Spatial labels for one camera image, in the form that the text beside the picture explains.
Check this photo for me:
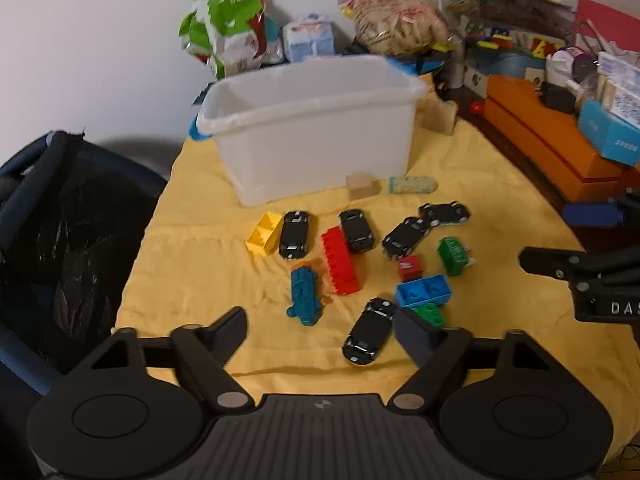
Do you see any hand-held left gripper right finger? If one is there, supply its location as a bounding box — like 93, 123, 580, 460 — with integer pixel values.
387, 306, 567, 413

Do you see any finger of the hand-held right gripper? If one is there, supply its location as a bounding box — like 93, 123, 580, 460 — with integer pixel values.
518, 246, 640, 282
562, 187, 640, 229

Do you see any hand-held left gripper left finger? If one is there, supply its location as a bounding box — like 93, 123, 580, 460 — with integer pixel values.
65, 306, 255, 415

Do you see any green toy brick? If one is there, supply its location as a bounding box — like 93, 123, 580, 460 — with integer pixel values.
410, 302, 447, 330

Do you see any black toy car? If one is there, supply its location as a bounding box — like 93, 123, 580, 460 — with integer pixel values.
381, 216, 432, 262
417, 201, 472, 228
342, 297, 398, 367
278, 208, 312, 261
338, 208, 377, 255

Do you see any blue toy brick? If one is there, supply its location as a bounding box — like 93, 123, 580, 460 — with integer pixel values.
395, 275, 453, 309

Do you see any small red toy brick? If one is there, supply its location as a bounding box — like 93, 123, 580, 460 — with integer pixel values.
397, 255, 425, 283

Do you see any teal toy plane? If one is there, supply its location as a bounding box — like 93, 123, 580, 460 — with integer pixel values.
286, 260, 333, 328

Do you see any green toy piece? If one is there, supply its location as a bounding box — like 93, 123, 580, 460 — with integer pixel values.
436, 236, 476, 277

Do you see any yellow toy brick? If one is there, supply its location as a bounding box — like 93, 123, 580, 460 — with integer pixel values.
245, 211, 284, 257

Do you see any long red toy brick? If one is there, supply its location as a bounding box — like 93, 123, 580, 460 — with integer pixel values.
320, 226, 362, 296

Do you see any pale green textured piece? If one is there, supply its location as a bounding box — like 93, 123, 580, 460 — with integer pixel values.
388, 175, 438, 196

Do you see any small wooden block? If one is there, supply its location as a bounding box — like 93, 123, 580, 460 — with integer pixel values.
346, 172, 381, 201

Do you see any white plastic container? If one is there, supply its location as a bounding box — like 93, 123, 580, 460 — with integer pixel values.
189, 55, 430, 208

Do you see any yellow cloth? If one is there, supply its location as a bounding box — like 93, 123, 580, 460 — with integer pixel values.
114, 72, 640, 461

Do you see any teal carton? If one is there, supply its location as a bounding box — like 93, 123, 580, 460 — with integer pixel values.
577, 100, 640, 167

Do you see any orange box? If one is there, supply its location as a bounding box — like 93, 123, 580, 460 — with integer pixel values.
482, 75, 640, 204

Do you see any black pouch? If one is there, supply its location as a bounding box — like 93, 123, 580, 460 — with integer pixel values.
540, 82, 577, 115

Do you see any white blue carton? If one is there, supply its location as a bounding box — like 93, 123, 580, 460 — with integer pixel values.
597, 52, 640, 126

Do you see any white jar with purple lid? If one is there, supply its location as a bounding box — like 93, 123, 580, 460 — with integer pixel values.
545, 46, 598, 86

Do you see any blue basin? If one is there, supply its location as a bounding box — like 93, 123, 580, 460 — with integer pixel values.
472, 47, 548, 81

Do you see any black mesh chair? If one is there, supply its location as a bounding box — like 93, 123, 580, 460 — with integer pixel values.
0, 130, 168, 480

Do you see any red folder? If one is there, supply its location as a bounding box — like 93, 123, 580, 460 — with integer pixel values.
572, 0, 640, 53

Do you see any clear box of toys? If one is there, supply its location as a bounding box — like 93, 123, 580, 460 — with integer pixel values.
440, 0, 576, 56

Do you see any blue black tote bag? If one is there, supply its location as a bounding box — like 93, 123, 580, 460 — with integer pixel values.
345, 42, 453, 78

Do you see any red white plastic bag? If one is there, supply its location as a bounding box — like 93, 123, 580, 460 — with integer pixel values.
252, 12, 286, 64

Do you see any blue white tissue pack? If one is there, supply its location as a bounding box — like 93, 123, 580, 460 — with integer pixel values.
282, 12, 337, 64

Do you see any green white plastic bag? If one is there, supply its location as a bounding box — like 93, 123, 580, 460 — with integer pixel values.
179, 0, 268, 81

